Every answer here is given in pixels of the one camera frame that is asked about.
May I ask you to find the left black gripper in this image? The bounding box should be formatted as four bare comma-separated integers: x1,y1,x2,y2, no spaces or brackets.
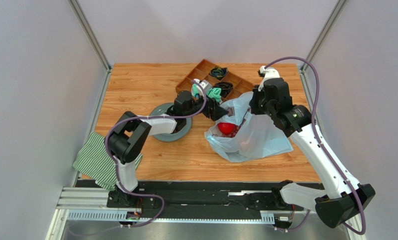
184,92,229,122

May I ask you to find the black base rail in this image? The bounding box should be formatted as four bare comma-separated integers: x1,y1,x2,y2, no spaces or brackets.
107,180,302,221

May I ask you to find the dark blue-yellow sock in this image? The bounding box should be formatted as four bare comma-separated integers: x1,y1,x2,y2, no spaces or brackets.
209,66,228,81

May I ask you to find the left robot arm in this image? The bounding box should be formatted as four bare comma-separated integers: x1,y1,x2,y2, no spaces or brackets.
104,90,229,194

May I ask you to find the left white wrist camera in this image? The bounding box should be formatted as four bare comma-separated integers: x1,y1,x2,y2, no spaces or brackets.
192,78,212,94

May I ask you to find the purple grape bunch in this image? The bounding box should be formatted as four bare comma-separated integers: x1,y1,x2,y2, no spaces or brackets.
216,125,241,138

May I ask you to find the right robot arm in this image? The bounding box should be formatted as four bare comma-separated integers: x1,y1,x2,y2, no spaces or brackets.
250,77,376,229

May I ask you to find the red apple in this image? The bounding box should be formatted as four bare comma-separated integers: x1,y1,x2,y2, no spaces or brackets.
217,122,236,135

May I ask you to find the green striped cloth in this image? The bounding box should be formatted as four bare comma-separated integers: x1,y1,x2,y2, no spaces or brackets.
72,132,142,193

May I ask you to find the teal and white sock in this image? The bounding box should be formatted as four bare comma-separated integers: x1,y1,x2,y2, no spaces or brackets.
207,87,222,103

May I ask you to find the light blue cartoon plastic bag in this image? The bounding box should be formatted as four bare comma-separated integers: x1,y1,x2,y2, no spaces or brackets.
204,91,293,163

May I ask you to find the grey-green round plate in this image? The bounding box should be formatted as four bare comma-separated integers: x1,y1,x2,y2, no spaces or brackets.
150,103,192,142

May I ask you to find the teal sock with blue logo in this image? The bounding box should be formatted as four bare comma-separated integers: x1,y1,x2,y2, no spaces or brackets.
191,83,203,99

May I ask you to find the wooden compartment tray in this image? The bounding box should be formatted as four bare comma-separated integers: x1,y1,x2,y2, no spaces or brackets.
175,59,255,102

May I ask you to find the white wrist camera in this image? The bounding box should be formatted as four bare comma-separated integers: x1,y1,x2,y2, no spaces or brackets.
192,78,212,94
258,65,280,92

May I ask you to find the black patterned sock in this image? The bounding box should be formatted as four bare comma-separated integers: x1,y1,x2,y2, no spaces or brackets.
213,81,234,98

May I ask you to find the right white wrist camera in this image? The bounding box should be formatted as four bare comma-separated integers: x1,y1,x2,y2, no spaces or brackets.
258,65,280,92

